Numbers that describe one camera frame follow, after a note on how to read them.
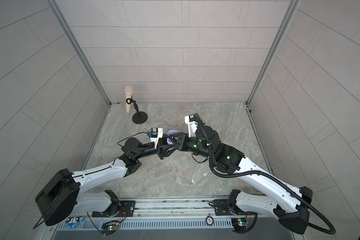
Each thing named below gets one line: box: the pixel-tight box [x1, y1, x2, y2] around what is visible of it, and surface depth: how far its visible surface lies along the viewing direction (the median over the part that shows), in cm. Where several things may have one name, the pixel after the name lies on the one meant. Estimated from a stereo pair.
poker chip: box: [205, 215, 214, 226], surface depth 70 cm
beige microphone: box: [124, 85, 134, 114], surface depth 90 cm
